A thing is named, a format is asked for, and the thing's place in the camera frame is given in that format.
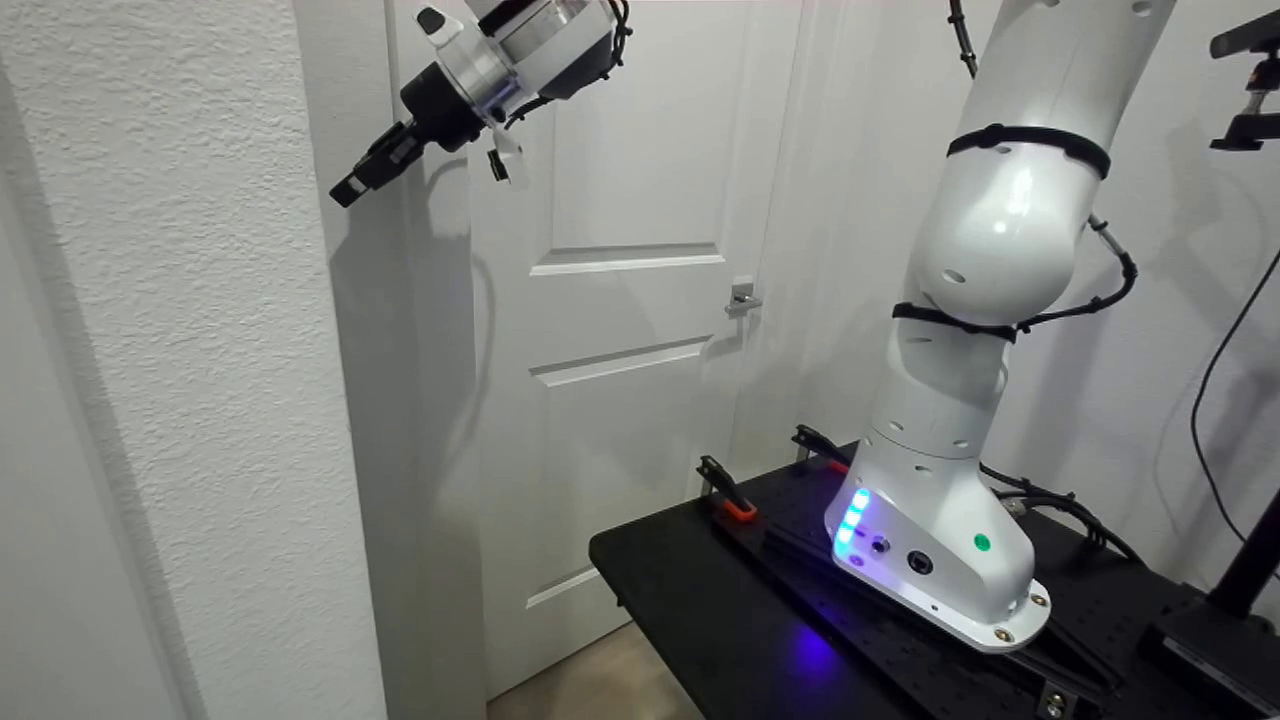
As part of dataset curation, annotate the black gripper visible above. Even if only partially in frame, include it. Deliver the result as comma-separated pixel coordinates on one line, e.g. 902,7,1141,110
331,67,489,210

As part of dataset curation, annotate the silver door lever handle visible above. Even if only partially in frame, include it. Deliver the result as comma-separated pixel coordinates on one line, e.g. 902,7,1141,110
719,272,765,322

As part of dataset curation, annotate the white panel door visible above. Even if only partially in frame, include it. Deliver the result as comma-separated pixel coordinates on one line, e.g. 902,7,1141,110
393,0,805,696

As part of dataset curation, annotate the black clamp with orange grip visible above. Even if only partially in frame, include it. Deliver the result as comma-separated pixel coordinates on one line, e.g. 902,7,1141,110
691,452,765,528

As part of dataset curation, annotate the black clamp with red grip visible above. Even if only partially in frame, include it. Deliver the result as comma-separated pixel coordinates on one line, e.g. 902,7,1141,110
787,419,858,481

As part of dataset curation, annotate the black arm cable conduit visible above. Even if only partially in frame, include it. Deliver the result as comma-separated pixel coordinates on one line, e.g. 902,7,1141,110
504,0,1142,342

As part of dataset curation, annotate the black base cable bundle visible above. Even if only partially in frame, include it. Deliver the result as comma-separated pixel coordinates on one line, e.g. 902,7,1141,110
975,457,1142,564

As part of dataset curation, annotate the thin black wall cable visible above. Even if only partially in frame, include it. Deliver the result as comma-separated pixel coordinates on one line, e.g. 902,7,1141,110
1187,249,1280,538

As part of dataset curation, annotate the black exterior camera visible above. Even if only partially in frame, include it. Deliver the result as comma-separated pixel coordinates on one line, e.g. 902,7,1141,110
1205,7,1280,156

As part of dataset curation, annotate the black camera stand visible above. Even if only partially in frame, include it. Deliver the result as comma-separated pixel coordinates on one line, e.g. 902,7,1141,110
1141,485,1280,720

